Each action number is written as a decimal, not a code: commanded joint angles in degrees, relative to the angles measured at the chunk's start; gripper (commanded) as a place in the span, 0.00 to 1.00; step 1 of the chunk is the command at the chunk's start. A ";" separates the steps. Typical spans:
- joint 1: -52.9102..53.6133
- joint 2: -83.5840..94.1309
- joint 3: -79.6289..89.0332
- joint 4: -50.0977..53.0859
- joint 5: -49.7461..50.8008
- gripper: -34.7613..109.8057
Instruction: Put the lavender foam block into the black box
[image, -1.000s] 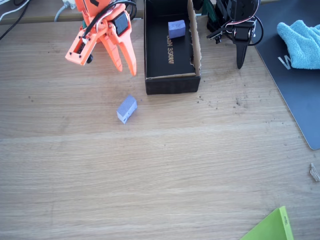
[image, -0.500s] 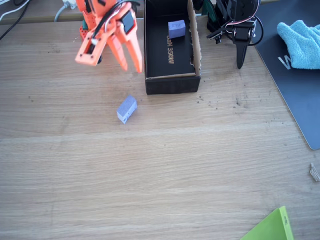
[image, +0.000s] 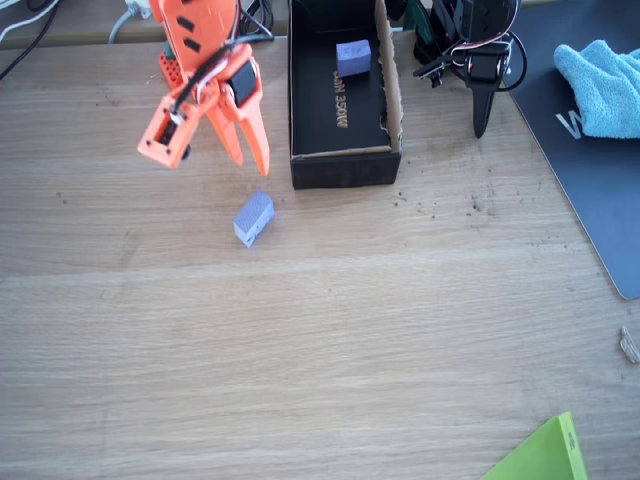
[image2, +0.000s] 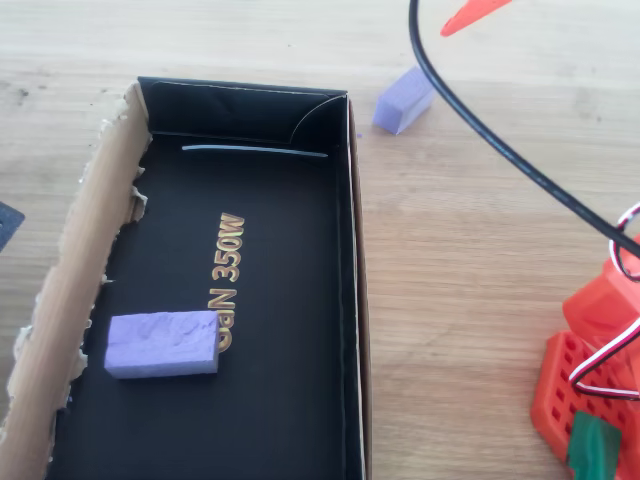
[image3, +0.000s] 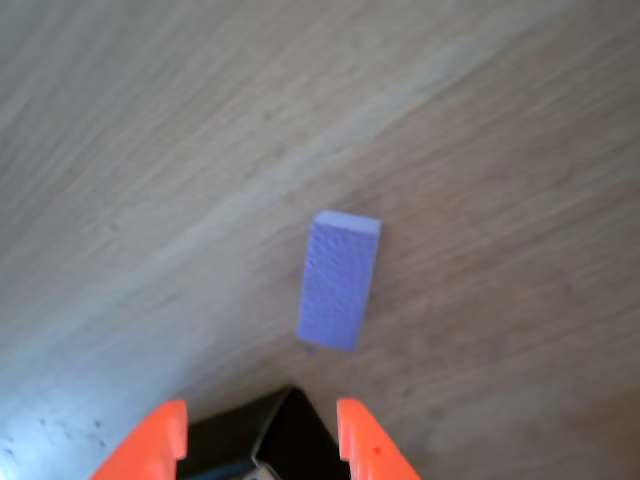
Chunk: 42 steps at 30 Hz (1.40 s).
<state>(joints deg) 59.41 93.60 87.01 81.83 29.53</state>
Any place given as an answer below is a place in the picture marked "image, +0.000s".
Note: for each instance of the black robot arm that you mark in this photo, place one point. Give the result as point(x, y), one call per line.
point(450, 20)

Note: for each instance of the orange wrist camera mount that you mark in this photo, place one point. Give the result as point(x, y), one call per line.
point(160, 145)

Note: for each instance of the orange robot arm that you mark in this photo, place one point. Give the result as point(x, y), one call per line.
point(200, 20)

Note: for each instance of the dark mouse mat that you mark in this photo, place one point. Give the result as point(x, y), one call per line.
point(600, 200)

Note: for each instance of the light blue cloth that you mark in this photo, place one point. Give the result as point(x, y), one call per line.
point(605, 90)

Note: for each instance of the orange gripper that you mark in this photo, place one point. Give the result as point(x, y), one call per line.
point(243, 82)

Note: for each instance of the green table clamp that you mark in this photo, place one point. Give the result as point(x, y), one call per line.
point(166, 49)
point(417, 22)

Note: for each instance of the orange perforated arm base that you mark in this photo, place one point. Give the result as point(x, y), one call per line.
point(167, 67)

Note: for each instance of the purple foam block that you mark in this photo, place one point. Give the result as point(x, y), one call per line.
point(353, 57)
point(252, 220)

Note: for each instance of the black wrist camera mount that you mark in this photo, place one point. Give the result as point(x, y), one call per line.
point(430, 70)

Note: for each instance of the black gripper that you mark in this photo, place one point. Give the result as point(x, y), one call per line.
point(482, 75)

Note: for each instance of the black cardboard box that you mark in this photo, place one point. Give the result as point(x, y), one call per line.
point(345, 170)

